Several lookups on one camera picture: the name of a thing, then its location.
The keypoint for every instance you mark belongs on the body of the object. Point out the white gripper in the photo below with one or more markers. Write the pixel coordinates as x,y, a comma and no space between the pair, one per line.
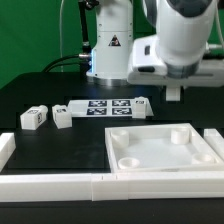
146,68

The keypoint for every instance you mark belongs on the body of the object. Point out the white square tabletop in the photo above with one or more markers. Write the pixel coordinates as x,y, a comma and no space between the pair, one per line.
159,148

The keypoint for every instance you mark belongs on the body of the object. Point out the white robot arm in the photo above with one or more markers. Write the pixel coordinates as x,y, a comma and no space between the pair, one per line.
172,57

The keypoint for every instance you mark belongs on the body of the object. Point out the white marker sheet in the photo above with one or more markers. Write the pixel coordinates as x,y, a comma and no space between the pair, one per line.
105,108

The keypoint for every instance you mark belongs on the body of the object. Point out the white U-shaped obstacle fence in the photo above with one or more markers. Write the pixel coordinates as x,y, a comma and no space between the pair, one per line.
109,186

